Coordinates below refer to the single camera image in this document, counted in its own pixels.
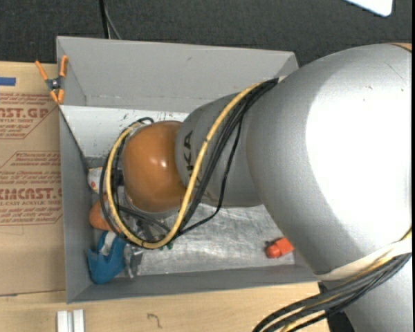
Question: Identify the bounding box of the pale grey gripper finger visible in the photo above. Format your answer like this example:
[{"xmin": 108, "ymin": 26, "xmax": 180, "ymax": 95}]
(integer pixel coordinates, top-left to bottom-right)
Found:
[{"xmin": 125, "ymin": 248, "xmax": 145, "ymax": 278}]

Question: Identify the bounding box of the blue plastic spray bottle head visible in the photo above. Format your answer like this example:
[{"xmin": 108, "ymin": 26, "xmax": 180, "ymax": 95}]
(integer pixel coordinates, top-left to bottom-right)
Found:
[{"xmin": 86, "ymin": 231, "xmax": 127, "ymax": 285}]

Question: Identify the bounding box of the orange ball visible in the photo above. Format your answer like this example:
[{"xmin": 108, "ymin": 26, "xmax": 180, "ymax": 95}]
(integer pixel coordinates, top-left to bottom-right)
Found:
[{"xmin": 89, "ymin": 200, "xmax": 116, "ymax": 232}]

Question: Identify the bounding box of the white bottle with red dot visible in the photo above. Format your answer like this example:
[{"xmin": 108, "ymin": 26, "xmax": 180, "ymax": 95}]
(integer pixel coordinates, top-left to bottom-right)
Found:
[{"xmin": 86, "ymin": 167, "xmax": 109, "ymax": 195}]

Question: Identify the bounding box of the brown cardboard board, red print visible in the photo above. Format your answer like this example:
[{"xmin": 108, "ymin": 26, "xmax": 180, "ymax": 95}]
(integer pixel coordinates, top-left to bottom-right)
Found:
[{"xmin": 0, "ymin": 59, "xmax": 67, "ymax": 297}]

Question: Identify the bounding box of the small orange-red plastic object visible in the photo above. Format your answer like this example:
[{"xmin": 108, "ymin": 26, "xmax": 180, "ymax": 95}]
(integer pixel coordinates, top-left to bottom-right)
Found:
[{"xmin": 265, "ymin": 237, "xmax": 295, "ymax": 259}]

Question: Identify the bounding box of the grey metal bin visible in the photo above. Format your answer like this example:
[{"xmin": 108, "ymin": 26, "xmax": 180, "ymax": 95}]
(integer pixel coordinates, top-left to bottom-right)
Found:
[{"xmin": 56, "ymin": 35, "xmax": 321, "ymax": 304}]

